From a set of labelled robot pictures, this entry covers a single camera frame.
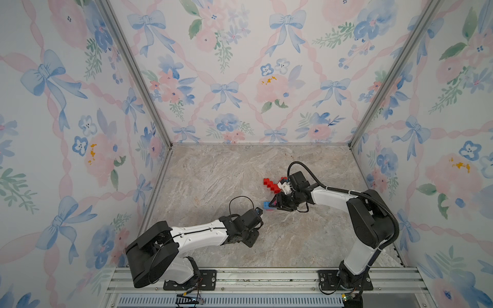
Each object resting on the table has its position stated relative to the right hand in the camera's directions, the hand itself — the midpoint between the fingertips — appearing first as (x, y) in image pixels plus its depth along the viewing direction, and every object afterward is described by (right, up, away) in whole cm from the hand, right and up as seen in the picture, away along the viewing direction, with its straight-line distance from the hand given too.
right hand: (274, 205), depth 92 cm
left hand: (-9, -11, -7) cm, 16 cm away
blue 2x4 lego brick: (-4, 0, -1) cm, 4 cm away
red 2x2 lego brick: (-3, +11, +10) cm, 15 cm away
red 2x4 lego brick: (+1, +8, +7) cm, 10 cm away
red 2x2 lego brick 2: (-1, +9, +9) cm, 12 cm away
